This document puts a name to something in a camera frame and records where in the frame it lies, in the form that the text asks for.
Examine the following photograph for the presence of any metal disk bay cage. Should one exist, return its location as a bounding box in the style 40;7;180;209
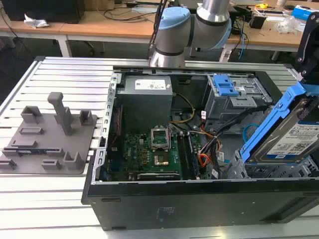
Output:
228;149;319;180
206;74;273;124

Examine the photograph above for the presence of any CPU socket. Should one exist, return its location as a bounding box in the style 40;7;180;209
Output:
153;153;170;167

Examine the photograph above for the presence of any red orange yellow disk wire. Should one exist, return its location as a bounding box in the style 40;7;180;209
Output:
198;153;213;175

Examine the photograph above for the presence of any hard disk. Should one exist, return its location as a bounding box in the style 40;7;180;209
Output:
240;82;319;165

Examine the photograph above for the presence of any blue cardboard box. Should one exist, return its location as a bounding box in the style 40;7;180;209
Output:
291;4;318;22

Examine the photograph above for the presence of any thin orange wire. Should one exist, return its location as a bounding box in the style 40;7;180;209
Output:
199;128;223;151

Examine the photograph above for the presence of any clear plastic bag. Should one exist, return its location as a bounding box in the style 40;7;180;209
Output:
275;16;306;34

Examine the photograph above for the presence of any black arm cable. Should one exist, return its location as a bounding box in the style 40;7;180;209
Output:
148;0;169;65

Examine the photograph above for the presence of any black open PC case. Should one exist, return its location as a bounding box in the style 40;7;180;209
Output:
82;66;319;231

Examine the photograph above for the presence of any black RAM slot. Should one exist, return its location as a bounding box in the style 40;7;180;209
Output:
177;133;186;180
181;133;190;180
190;133;200;180
187;133;196;180

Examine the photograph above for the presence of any metal socket cover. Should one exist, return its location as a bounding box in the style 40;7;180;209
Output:
151;126;170;150

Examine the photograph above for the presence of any yellow black power wire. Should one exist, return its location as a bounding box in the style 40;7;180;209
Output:
169;93;196;124

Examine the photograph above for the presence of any blue flat disk wire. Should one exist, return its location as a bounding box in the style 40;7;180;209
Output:
243;123;258;143

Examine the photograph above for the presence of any black expansion slot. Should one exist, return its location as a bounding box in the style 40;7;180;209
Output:
136;172;180;180

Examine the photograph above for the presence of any crumpled white paper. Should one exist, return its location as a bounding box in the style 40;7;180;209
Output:
24;13;50;28

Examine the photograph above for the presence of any grey parts rack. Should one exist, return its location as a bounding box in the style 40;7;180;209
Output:
0;92;98;175

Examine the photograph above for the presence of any wooden desk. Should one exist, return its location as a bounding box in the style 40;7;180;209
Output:
0;9;157;58
223;4;319;61

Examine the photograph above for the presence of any green motherboard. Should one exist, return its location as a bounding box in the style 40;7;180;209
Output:
107;121;200;181

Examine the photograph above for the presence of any grey power supply unit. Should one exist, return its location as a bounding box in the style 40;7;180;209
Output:
117;76;174;125

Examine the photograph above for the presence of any blue empty disk carrier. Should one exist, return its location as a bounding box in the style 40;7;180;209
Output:
213;74;239;97

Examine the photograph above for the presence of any black cable bundle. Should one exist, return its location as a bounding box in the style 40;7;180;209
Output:
199;106;274;161

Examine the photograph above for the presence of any small black device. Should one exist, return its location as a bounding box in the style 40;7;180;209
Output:
249;14;266;29

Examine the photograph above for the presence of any blue hanging cable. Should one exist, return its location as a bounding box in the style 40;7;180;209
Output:
238;32;248;61

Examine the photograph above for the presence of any black computer box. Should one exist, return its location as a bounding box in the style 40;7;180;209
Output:
1;0;86;24

